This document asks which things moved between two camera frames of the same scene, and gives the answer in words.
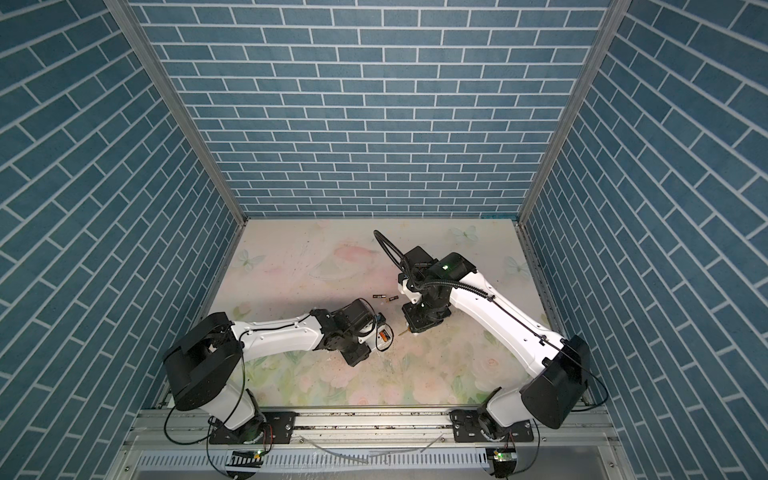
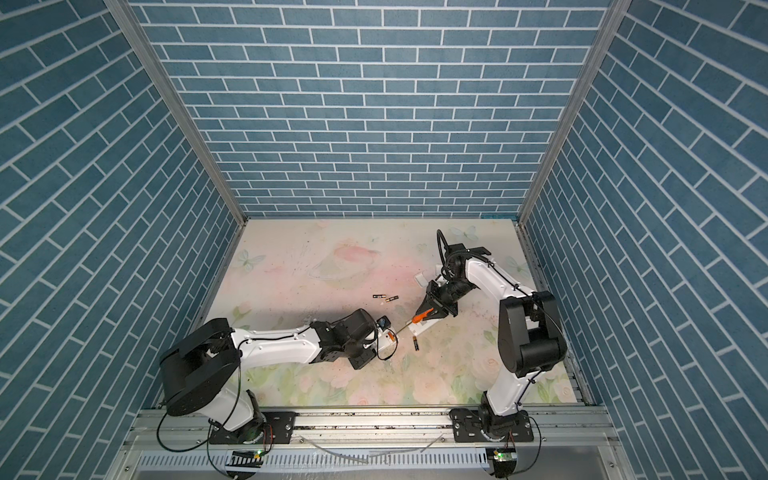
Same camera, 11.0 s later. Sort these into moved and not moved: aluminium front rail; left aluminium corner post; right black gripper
Moved: right black gripper
Not moved: left aluminium corner post; aluminium front rail
